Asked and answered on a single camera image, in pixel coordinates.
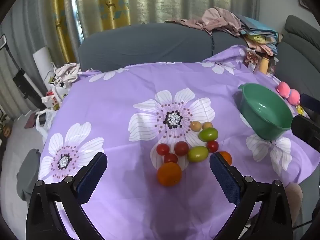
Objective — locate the pink plush toy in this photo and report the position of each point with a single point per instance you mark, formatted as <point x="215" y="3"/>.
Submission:
<point x="287" y="92"/>

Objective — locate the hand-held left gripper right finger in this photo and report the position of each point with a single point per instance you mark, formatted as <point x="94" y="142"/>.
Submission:
<point x="225" y="177"/>

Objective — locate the yellow deer print curtain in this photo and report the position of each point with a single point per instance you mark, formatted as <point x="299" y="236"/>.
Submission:
<point x="112" y="2"/>

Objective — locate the grey cushion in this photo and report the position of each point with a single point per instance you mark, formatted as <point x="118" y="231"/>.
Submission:
<point x="28" y="175"/>

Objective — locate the white plastic bag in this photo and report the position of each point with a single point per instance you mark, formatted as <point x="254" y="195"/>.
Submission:
<point x="45" y="122"/>

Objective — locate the white printed shopping bag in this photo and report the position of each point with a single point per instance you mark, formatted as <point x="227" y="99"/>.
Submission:
<point x="53" y="100"/>

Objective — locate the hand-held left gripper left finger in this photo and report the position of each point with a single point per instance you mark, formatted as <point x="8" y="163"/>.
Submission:
<point x="91" y="177"/>

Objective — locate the yellowish green tomato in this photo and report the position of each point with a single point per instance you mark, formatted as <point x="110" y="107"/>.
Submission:
<point x="198" y="154"/>

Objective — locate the large orange mandarin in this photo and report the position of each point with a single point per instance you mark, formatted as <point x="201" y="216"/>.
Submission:
<point x="169" y="174"/>

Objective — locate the grey sofa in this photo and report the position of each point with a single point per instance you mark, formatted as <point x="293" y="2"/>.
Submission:
<point x="150" y="42"/>

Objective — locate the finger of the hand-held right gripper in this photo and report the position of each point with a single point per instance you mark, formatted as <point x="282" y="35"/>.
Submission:
<point x="306" y="132"/>
<point x="310" y="102"/>

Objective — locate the yellow candy wrapper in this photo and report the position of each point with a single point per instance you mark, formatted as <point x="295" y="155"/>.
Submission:
<point x="300" y="109"/>

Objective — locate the person's leg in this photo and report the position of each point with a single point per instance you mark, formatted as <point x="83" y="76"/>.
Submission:
<point x="294" y="202"/>

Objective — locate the framed wall painting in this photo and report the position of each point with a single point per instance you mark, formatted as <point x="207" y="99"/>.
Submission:
<point x="304" y="1"/>

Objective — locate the dark jar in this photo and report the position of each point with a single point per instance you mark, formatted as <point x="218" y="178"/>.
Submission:
<point x="274" y="66"/>

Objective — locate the stack of folded colourful clothes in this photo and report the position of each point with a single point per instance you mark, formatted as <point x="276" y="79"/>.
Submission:
<point x="260" y="36"/>

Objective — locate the pink crumpled garment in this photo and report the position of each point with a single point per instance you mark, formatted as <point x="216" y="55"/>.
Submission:
<point x="217" y="20"/>

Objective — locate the purple floral tablecloth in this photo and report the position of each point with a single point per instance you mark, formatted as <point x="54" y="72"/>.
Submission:
<point x="125" y="92"/>

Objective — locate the grey curtain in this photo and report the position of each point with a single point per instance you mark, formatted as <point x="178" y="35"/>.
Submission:
<point x="30" y="25"/>

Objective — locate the small orange mandarin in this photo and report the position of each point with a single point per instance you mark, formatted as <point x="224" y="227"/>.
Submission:
<point x="227" y="157"/>

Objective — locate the yellow cup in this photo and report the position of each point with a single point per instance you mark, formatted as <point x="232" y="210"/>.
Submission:
<point x="264" y="65"/>

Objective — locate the green plastic bowl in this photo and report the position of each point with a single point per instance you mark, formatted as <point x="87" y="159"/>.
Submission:
<point x="265" y="115"/>

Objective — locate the red cherry tomato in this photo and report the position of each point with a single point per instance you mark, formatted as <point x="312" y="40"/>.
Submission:
<point x="163" y="149"/>
<point x="181" y="148"/>
<point x="170" y="158"/>

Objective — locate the red tomato with green stem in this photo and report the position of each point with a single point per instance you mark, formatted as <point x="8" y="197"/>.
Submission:
<point x="212" y="146"/>

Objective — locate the beige textured curtain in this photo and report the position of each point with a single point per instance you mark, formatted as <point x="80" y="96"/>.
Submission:
<point x="175" y="0"/>

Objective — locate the brown longan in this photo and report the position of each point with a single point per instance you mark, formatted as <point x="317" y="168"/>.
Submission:
<point x="207" y="125"/>
<point x="195" y="126"/>

